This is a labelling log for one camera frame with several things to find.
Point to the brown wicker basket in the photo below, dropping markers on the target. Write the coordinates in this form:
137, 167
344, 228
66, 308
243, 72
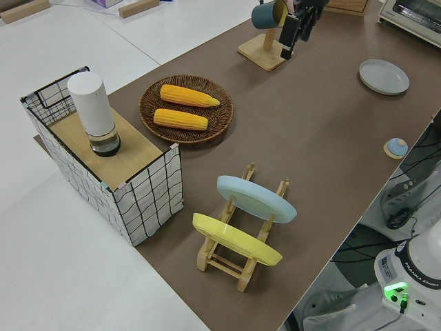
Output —
186, 136

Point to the yellow plate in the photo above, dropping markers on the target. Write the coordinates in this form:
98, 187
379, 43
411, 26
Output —
234, 239

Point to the wooden mug tree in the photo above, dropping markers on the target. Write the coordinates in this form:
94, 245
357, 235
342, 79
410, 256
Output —
262, 57

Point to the blue service bell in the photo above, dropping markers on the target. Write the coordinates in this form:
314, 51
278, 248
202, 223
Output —
396, 147

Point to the gray plate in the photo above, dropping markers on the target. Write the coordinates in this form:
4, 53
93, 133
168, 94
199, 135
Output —
384, 77

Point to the brown table mat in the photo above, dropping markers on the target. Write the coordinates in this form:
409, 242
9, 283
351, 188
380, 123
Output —
310, 138

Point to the wooden block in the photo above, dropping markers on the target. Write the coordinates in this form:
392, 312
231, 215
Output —
20, 12
138, 7

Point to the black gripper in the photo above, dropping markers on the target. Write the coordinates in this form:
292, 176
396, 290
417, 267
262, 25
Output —
310, 5

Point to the purple box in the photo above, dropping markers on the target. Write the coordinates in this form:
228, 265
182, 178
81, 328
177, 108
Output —
107, 2

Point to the white power strip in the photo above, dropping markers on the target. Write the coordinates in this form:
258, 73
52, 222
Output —
399, 196

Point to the wooden plate rack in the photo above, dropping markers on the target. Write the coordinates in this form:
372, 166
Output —
202, 263

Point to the dark blue mug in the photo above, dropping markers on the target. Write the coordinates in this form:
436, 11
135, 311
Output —
263, 17

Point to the white toaster oven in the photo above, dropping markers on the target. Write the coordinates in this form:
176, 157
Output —
413, 17

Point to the light blue plate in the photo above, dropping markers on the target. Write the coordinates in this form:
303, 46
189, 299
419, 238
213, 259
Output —
255, 198

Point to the large wooden box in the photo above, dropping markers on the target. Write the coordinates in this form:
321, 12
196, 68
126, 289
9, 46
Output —
348, 7

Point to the yellow corn cob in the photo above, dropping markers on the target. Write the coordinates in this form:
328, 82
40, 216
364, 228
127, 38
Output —
189, 96
181, 119

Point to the white cylindrical bottle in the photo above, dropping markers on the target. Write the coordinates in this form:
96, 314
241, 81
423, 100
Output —
93, 107

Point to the wooden shelf insert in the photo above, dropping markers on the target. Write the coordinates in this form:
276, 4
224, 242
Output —
138, 151

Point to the black power adapter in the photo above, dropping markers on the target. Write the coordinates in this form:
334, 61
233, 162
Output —
398, 220

